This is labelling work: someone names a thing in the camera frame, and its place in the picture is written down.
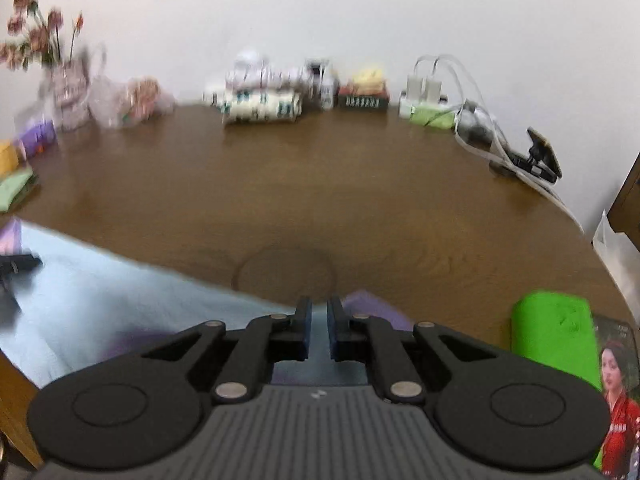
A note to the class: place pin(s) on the white paper bag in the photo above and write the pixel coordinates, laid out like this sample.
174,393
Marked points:
617,260

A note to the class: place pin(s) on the white round speaker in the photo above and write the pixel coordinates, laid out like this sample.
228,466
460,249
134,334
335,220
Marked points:
249,59

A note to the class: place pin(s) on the green packet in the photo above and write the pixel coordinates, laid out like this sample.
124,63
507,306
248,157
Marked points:
15,190

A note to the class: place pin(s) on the dark patterned box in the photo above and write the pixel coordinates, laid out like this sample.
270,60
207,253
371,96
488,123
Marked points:
362,100

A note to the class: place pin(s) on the printed picture card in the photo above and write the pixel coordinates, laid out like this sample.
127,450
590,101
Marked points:
620,400

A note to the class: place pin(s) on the white green-flower folded cloth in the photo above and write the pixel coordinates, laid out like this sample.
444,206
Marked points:
260,106

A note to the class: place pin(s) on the purple packet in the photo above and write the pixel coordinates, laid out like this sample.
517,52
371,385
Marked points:
37,137

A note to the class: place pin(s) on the dark and white container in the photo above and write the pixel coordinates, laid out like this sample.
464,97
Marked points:
320,82

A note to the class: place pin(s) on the pastel blue pink garment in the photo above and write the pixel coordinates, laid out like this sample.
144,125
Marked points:
125,300

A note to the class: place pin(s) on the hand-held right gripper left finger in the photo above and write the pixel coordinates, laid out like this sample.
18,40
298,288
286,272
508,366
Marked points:
305,321

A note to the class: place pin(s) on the white power strip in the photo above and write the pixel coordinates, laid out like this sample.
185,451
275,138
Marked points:
405,105

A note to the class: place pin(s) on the orange yellow packet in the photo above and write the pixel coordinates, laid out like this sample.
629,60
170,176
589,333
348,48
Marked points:
9,157

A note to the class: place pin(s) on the green bottle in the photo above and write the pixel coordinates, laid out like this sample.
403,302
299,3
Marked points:
432,116

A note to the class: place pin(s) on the black plug adapter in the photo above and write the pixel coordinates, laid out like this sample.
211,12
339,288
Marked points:
475,132

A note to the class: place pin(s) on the white charger plug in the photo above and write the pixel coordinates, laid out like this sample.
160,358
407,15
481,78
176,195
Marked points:
435,90
415,89

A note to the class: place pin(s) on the yellow snack packet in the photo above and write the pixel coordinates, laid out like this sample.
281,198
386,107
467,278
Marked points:
369,77

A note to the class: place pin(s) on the green soft pouch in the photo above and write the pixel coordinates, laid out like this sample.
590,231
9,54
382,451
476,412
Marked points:
555,335

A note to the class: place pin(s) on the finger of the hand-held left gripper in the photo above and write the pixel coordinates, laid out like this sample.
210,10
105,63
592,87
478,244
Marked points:
22,264
7,292

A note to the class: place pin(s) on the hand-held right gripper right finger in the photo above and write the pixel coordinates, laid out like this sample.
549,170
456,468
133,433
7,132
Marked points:
334,322

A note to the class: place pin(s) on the brown wooden cabinet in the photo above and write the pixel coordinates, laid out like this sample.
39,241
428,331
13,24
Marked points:
627,205

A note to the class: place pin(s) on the clear plastic bag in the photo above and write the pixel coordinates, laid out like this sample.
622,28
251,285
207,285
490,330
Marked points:
130,102

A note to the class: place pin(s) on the black phone holder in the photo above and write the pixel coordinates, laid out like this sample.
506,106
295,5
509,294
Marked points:
525,162

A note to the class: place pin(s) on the phone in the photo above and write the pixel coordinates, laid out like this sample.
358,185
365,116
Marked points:
545,152

